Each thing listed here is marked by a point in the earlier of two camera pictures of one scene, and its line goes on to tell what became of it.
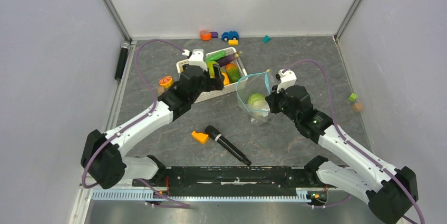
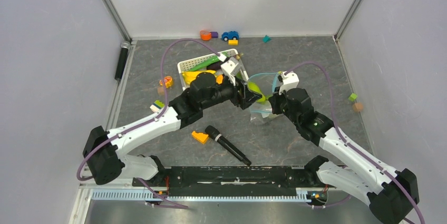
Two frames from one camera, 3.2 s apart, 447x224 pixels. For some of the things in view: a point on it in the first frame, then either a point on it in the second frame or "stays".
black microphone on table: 215,134 stays
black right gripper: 272,98 stays
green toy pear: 211,70 -> 254,88
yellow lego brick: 233,42 stays
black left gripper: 216,83 -> 247,97
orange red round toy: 166,82 stays
